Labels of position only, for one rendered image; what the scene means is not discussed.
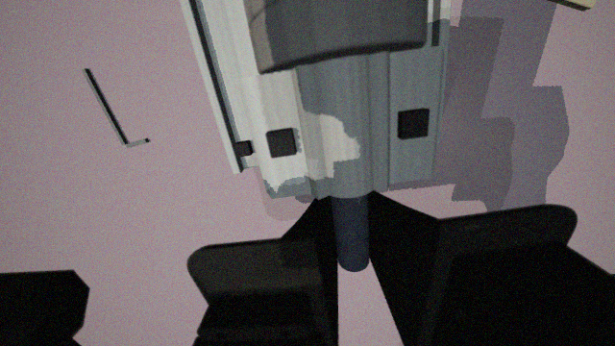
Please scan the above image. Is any grey metal ring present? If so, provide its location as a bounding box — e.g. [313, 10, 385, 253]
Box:
[243, 0, 279, 31]

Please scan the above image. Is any black l-shaped hex key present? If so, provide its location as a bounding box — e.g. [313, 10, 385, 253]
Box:
[81, 68, 149, 148]

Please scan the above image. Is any dark blue cylinder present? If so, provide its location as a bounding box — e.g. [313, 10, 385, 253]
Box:
[331, 194, 370, 272]

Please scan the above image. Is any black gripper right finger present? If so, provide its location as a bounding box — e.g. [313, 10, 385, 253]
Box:
[368, 190, 578, 346]

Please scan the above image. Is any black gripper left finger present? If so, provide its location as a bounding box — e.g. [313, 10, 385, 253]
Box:
[187, 196, 339, 346]

